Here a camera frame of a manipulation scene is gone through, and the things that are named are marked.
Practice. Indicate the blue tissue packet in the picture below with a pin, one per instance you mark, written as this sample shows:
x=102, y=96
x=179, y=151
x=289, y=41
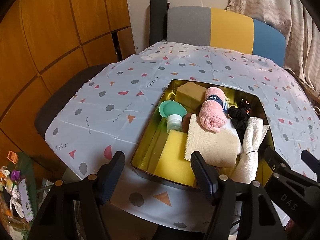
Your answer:
x=226, y=105

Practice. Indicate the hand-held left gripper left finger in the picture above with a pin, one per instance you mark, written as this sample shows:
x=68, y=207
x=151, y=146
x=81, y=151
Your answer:
x=110, y=182

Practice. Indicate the trash bag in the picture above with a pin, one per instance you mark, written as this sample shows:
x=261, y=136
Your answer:
x=15, y=192

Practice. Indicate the pink towel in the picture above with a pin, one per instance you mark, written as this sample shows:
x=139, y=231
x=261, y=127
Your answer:
x=212, y=110

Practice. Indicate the white folded cloth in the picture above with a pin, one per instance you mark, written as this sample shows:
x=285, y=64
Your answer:
x=232, y=133

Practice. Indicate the black chair seat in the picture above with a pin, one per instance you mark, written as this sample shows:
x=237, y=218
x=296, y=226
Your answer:
x=62, y=97

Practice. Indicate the beige mesh cloth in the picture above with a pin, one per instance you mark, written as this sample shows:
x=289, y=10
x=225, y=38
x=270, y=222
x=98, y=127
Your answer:
x=210, y=142

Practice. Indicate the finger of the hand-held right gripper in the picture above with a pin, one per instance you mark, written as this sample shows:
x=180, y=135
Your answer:
x=310, y=161
x=273, y=158

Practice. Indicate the wooden cabinet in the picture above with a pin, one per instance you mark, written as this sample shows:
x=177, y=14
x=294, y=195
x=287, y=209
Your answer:
x=50, y=30

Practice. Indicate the gold metal tin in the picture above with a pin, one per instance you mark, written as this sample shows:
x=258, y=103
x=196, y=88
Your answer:
x=150, y=150

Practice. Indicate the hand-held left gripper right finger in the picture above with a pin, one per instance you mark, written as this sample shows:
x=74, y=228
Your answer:
x=205, y=177

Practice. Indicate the beige patterned curtain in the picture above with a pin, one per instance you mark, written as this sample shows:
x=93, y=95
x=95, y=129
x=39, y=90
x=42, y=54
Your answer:
x=287, y=17

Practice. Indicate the teal round lid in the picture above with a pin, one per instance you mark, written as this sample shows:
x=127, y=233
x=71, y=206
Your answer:
x=172, y=110

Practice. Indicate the yellow sponge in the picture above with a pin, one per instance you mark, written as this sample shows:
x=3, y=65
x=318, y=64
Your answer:
x=172, y=152

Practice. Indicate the beige sponge block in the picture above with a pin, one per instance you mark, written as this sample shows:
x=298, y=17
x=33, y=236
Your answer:
x=190, y=92

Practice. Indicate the patterned light blue tablecloth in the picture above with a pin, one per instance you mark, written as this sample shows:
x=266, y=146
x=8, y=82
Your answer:
x=125, y=80

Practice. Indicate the white towel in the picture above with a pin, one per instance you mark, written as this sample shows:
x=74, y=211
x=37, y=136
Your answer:
x=250, y=150

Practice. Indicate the grey yellow blue chair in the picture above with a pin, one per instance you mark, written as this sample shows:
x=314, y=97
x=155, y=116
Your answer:
x=230, y=27

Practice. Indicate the brown round object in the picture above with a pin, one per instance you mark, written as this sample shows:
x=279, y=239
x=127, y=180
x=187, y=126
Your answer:
x=187, y=121

